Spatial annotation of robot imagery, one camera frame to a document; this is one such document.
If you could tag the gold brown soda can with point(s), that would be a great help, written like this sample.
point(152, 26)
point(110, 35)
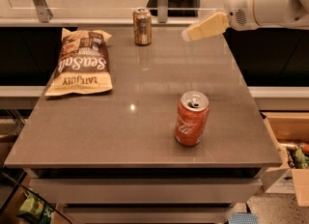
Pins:
point(142, 23)

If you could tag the red coca-cola can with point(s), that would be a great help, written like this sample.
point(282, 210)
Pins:
point(192, 114)

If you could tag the green snack bag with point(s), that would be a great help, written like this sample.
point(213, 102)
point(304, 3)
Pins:
point(35, 211)

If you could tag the left metal railing bracket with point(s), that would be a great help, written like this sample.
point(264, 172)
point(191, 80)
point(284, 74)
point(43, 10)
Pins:
point(44, 14)

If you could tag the cardboard box with items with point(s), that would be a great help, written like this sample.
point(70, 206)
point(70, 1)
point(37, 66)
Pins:
point(290, 134)

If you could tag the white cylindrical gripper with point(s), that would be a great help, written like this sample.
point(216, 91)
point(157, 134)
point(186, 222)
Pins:
point(239, 9)

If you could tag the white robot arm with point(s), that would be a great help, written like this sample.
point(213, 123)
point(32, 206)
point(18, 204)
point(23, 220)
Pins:
point(291, 14)

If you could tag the sea salt chips bag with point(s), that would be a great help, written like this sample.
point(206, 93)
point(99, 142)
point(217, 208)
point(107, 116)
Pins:
point(83, 64)

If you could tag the grey table drawer unit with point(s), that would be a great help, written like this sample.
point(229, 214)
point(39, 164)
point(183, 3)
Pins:
point(146, 201)

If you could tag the blue perforated basket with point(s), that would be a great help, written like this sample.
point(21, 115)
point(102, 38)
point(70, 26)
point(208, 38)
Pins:
point(243, 218)

